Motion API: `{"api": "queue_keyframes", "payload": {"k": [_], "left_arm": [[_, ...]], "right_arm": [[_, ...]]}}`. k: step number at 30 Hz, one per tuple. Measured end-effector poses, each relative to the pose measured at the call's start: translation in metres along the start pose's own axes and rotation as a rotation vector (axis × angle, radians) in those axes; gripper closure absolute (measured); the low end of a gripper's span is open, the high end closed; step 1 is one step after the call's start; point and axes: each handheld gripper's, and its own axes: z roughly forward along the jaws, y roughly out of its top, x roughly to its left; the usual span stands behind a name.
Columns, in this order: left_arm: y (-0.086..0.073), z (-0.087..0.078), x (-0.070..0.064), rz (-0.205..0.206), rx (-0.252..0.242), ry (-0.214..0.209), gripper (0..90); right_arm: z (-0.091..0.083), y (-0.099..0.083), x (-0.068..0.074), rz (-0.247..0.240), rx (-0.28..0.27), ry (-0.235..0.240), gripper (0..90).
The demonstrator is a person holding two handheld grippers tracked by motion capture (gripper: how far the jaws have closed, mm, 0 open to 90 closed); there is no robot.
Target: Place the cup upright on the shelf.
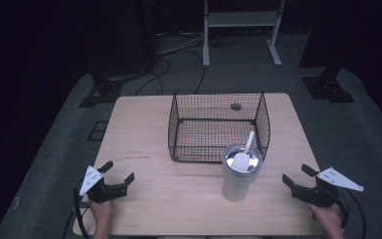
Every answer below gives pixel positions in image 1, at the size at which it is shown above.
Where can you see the white metal stand frame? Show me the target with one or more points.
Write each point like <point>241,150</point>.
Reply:
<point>242,19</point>

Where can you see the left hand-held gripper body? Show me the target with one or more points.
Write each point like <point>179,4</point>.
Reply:
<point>91,179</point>

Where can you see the silver tumbler cup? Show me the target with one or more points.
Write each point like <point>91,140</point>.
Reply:
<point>237,186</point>

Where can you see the small dark round object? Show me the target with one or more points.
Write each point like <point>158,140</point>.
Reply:
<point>235,106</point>

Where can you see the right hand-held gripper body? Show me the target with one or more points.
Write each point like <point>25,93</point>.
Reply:
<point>318,194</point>

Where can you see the person's right hand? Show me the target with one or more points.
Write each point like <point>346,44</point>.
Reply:
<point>330,219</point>

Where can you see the white plastic spoon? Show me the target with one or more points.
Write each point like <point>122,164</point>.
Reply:
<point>242,162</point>

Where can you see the black stand base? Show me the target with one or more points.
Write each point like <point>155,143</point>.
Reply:
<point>326,88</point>
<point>104,91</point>

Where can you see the person's left hand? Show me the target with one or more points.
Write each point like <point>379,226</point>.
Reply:
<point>102,214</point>

